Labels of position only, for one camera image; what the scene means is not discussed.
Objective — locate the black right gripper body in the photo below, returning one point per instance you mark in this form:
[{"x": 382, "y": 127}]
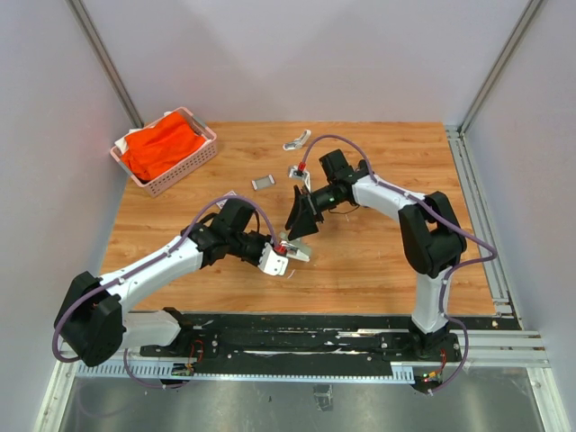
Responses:
[{"x": 315, "y": 202}]

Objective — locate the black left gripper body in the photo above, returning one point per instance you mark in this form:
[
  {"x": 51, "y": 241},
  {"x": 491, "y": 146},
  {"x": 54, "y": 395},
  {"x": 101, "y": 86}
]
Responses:
[{"x": 249, "y": 246}]

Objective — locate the grey white stapler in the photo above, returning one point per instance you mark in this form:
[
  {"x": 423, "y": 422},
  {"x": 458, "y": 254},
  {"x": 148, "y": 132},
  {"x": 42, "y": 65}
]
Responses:
[{"x": 295, "y": 249}]

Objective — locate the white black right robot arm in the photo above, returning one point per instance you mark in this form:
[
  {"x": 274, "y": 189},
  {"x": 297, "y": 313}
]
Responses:
[{"x": 431, "y": 248}]

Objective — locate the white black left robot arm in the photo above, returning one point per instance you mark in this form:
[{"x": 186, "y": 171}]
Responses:
[{"x": 97, "y": 318}]

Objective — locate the pink plastic basket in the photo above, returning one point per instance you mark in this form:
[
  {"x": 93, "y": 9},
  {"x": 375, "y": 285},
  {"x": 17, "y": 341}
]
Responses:
[{"x": 207, "y": 151}]

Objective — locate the orange cloth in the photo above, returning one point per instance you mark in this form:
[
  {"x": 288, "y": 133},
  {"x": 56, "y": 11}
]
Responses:
[{"x": 152, "y": 151}]

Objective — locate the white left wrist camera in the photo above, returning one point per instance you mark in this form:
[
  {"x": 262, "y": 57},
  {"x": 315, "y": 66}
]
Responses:
[{"x": 271, "y": 263}]

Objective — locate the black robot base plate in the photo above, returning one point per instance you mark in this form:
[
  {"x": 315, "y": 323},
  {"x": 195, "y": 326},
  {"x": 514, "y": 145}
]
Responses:
[{"x": 384, "y": 338}]

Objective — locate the grey slotted cable duct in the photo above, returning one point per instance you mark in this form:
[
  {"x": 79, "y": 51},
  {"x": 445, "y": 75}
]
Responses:
[{"x": 281, "y": 368}]

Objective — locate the left aluminium frame post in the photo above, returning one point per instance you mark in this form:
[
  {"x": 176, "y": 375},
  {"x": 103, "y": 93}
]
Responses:
[{"x": 96, "y": 43}]

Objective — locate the aluminium frame post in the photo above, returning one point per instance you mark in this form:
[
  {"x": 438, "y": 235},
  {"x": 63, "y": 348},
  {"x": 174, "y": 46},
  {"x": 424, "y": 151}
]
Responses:
[
  {"x": 96, "y": 43},
  {"x": 532, "y": 9}
]

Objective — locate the right aluminium frame post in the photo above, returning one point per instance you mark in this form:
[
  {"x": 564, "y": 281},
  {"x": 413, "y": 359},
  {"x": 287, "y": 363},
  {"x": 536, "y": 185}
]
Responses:
[{"x": 532, "y": 9}]

